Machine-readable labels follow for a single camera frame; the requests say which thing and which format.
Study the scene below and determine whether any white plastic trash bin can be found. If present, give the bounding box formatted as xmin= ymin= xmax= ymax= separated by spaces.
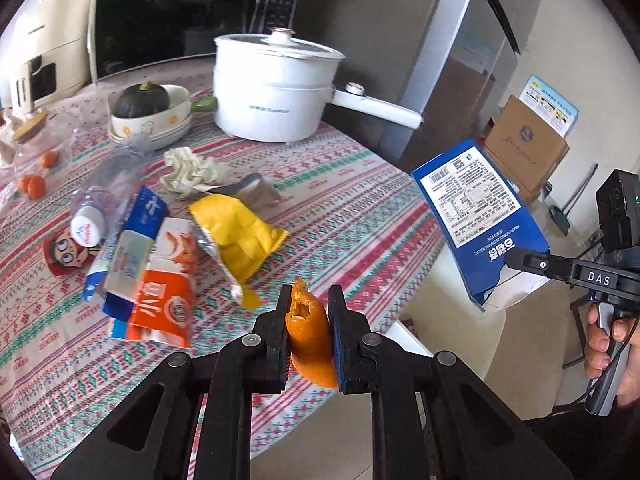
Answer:
xmin=402 ymin=247 xmax=570 ymax=418

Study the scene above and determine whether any blue white milk carton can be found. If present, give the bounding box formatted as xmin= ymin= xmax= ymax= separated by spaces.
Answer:
xmin=412 ymin=140 xmax=550 ymax=311

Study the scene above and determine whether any blue white carton box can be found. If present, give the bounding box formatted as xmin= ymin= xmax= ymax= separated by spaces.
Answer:
xmin=84 ymin=185 xmax=169 ymax=322

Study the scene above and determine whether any dark green pumpkin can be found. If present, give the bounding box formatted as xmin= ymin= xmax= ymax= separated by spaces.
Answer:
xmin=112 ymin=81 xmax=170 ymax=118

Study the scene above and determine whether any black microwave oven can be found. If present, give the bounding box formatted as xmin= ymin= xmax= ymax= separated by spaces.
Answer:
xmin=88 ymin=0 xmax=297 ymax=81

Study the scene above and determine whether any grey refrigerator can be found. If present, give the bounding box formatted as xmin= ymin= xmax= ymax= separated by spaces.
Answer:
xmin=294 ymin=0 xmax=522 ymax=171

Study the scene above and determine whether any cream white kitchen appliance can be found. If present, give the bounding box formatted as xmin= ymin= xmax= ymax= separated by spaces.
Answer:
xmin=1 ymin=0 xmax=91 ymax=115

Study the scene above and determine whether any white electric cooking pot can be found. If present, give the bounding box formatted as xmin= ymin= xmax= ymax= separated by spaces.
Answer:
xmin=213 ymin=28 xmax=422 ymax=143

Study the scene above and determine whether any blue yellow wall poster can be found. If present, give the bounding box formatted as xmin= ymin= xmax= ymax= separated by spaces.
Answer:
xmin=518 ymin=76 xmax=579 ymax=138

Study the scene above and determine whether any red cartoon face can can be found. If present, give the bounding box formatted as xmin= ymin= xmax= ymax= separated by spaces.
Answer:
xmin=42 ymin=226 xmax=100 ymax=276

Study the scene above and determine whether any white flower-print bowl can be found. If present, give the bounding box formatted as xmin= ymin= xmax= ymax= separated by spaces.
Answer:
xmin=107 ymin=84 xmax=192 ymax=151

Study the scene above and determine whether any clear bag with tomatoes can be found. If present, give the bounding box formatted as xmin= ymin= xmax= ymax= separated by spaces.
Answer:
xmin=12 ymin=110 xmax=80 ymax=200

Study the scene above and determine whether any orange peel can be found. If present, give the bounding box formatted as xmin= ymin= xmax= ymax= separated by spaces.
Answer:
xmin=285 ymin=280 xmax=338 ymax=389

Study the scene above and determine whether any crumpled white tissue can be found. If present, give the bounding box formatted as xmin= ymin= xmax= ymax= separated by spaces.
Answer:
xmin=160 ymin=146 xmax=230 ymax=198

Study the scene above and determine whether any yellow snack wrapper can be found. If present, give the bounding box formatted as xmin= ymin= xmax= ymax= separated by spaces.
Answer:
xmin=189 ymin=194 xmax=288 ymax=310

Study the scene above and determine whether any silver sausage snack wrapper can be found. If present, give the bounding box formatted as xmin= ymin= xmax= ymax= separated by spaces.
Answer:
xmin=195 ymin=172 xmax=282 ymax=211

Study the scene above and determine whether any orange fish snack bag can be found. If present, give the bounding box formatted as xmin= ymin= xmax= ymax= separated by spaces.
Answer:
xmin=108 ymin=217 xmax=198 ymax=349

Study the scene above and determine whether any person's right hand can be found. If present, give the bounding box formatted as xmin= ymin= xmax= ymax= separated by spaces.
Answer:
xmin=585 ymin=304 xmax=640 ymax=408

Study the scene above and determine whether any clear plastic water bottle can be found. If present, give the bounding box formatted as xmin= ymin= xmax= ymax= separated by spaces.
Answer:
xmin=70 ymin=134 xmax=151 ymax=247

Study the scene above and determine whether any brown cardboard box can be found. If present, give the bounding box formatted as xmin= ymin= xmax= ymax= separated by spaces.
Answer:
xmin=484 ymin=96 xmax=570 ymax=206

